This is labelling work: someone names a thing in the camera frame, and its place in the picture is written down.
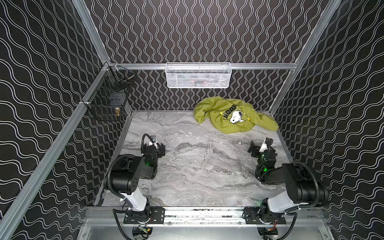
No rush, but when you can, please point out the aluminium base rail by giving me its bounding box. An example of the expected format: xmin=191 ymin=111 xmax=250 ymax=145
xmin=84 ymin=207 xmax=326 ymax=227

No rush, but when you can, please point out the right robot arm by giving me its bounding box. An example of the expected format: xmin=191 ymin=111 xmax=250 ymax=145
xmin=248 ymin=138 xmax=329 ymax=223

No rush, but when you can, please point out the black mounting plate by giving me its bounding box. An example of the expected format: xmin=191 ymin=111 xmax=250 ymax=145
xmin=123 ymin=207 xmax=165 ymax=225
xmin=242 ymin=207 xmax=286 ymax=225

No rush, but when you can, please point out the black wire wall basket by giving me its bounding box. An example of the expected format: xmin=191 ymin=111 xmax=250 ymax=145
xmin=86 ymin=66 xmax=137 ymax=123

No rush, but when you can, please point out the white mesh wall basket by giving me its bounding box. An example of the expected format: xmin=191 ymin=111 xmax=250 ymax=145
xmin=165 ymin=62 xmax=232 ymax=89

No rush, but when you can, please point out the green zip-up jacket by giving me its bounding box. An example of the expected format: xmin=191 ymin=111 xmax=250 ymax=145
xmin=194 ymin=97 xmax=279 ymax=134

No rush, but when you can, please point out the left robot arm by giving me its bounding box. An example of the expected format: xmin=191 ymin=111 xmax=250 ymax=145
xmin=103 ymin=134 xmax=166 ymax=222

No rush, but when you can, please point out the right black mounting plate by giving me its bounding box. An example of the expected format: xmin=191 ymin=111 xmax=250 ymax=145
xmin=242 ymin=207 xmax=286 ymax=225

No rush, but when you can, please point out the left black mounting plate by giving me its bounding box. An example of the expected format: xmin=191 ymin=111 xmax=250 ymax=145
xmin=123 ymin=207 xmax=165 ymax=225

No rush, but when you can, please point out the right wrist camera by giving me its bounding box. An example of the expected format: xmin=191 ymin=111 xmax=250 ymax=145
xmin=259 ymin=141 xmax=269 ymax=153

